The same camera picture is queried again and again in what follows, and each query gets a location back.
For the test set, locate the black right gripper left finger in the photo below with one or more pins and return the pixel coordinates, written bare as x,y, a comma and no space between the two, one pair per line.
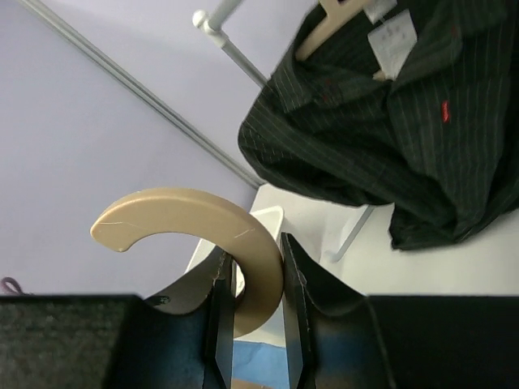
180,338

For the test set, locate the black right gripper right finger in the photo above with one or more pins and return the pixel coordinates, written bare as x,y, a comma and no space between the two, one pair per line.
338,338

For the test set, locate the light blue shirt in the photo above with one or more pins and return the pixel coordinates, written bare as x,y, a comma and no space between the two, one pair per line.
260,363

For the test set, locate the beige plastic hanger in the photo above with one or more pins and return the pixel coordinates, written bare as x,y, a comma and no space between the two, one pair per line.
143,214

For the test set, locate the dark striped shirt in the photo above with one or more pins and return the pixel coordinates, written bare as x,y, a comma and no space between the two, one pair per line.
439,142

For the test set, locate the beige hanger with dark shirt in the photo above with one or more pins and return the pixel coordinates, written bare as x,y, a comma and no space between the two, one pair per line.
337,14

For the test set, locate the white plastic bin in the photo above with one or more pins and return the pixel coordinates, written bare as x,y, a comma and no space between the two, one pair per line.
252,241

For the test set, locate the silver clothes rack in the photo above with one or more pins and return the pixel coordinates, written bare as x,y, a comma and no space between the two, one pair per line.
211,25

